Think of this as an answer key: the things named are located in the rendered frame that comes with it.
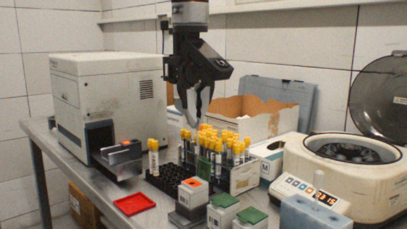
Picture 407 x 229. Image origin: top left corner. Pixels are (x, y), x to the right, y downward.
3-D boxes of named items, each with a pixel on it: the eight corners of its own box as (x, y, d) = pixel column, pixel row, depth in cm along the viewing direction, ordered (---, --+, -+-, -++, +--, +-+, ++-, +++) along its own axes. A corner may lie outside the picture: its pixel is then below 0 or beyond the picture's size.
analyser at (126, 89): (57, 142, 107) (46, 54, 99) (128, 127, 124) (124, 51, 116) (91, 171, 84) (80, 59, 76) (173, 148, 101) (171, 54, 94)
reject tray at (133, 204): (112, 204, 67) (112, 200, 67) (140, 194, 72) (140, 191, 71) (128, 217, 62) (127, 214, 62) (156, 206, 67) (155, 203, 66)
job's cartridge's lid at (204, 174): (197, 154, 63) (199, 154, 63) (195, 176, 64) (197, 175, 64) (210, 160, 60) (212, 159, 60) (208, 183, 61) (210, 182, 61)
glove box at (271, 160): (238, 173, 83) (239, 139, 80) (290, 152, 98) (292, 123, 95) (277, 190, 74) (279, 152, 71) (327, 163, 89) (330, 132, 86)
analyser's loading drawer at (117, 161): (86, 156, 89) (84, 139, 87) (108, 151, 93) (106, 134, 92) (118, 181, 74) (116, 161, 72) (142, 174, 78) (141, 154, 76)
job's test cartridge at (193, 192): (178, 211, 62) (177, 182, 61) (196, 203, 65) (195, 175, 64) (190, 219, 59) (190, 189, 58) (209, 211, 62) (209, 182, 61)
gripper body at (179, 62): (189, 80, 72) (189, 26, 69) (215, 85, 66) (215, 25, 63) (162, 83, 67) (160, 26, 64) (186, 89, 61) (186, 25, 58)
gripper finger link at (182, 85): (193, 105, 66) (194, 65, 64) (198, 107, 65) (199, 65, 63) (175, 108, 63) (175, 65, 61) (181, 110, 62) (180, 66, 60)
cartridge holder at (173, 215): (167, 219, 62) (166, 203, 61) (201, 204, 68) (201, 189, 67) (183, 231, 58) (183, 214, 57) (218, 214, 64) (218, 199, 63)
